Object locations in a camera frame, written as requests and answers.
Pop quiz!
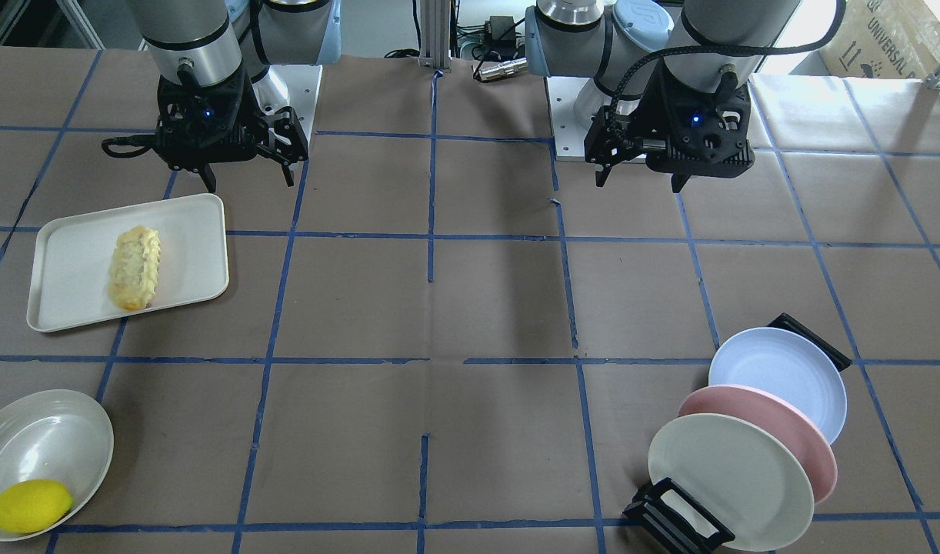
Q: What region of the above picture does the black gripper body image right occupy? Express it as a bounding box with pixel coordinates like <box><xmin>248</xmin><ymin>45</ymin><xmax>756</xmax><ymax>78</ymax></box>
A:
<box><xmin>584</xmin><ymin>62</ymin><xmax>755</xmax><ymax>178</ymax></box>

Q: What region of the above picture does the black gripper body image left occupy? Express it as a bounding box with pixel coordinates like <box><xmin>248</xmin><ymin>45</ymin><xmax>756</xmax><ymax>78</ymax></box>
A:
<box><xmin>102</xmin><ymin>58</ymin><xmax>308</xmax><ymax>172</ymax></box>

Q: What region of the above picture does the blue plate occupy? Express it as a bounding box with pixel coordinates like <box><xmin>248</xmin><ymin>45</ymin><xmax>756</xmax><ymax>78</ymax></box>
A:
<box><xmin>708</xmin><ymin>327</ymin><xmax>848</xmax><ymax>444</ymax></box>

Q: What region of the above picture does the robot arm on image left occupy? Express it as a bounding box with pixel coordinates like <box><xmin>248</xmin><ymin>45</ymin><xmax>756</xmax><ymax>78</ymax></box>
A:
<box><xmin>102</xmin><ymin>1</ymin><xmax>342</xmax><ymax>193</ymax></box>

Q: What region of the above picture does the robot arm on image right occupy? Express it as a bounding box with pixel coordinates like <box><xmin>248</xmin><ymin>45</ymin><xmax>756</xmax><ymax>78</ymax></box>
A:
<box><xmin>524</xmin><ymin>1</ymin><xmax>847</xmax><ymax>193</ymax></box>

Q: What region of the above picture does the pink plate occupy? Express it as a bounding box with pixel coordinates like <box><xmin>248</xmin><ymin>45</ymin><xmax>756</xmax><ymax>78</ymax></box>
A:
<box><xmin>678</xmin><ymin>383</ymin><xmax>838</xmax><ymax>504</ymax></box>

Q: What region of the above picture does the white round plate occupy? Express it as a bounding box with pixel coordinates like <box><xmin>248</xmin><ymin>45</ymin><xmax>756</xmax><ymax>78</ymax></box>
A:
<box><xmin>647</xmin><ymin>413</ymin><xmax>814</xmax><ymax>552</ymax></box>

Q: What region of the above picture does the silver metal cylinder connector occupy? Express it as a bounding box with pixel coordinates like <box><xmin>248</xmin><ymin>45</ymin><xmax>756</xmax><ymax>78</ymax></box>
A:
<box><xmin>473</xmin><ymin>58</ymin><xmax>528</xmax><ymax>83</ymax></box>

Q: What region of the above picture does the white rectangular tray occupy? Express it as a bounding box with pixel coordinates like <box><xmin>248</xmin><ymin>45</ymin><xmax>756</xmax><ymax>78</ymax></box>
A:
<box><xmin>26</xmin><ymin>193</ymin><xmax>228</xmax><ymax>332</ymax></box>

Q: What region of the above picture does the black power adapter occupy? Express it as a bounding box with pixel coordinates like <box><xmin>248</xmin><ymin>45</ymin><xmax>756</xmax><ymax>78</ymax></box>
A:
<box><xmin>485</xmin><ymin>15</ymin><xmax>517</xmax><ymax>47</ymax></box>

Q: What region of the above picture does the cardboard box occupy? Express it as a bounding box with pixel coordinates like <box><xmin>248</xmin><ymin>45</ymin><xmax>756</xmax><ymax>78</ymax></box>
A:
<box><xmin>818</xmin><ymin>1</ymin><xmax>940</xmax><ymax>78</ymax></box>

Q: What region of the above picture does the white oval bowl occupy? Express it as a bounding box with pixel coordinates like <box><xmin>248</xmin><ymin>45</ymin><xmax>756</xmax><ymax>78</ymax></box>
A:
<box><xmin>0</xmin><ymin>389</ymin><xmax>115</xmax><ymax>542</ymax></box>

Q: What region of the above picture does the black dish rack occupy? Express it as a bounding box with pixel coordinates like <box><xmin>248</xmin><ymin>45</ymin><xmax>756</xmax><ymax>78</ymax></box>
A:
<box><xmin>624</xmin><ymin>313</ymin><xmax>852</xmax><ymax>553</ymax></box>

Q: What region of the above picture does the yellow lemon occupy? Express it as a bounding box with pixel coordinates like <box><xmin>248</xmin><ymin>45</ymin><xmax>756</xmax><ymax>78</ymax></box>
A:
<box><xmin>0</xmin><ymin>479</ymin><xmax>74</xmax><ymax>534</ymax></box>

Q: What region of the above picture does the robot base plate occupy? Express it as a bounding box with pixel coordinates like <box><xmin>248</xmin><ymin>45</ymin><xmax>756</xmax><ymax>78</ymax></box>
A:
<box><xmin>546</xmin><ymin>76</ymin><xmax>610</xmax><ymax>162</ymax></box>
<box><xmin>252</xmin><ymin>65</ymin><xmax>325</xmax><ymax>139</ymax></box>

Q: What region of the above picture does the aluminium frame post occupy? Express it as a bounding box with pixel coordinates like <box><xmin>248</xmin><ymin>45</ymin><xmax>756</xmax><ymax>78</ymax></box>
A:
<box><xmin>416</xmin><ymin>1</ymin><xmax>455</xmax><ymax>73</ymax></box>

